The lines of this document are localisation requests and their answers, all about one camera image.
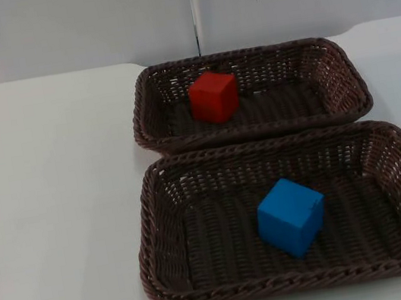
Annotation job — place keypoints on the red cube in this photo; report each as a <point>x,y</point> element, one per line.
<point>213,98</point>

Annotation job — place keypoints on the dark brown wicker basket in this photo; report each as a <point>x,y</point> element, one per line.
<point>219,239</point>
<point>274,107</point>

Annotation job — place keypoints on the blue cube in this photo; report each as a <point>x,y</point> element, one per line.
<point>288,216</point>

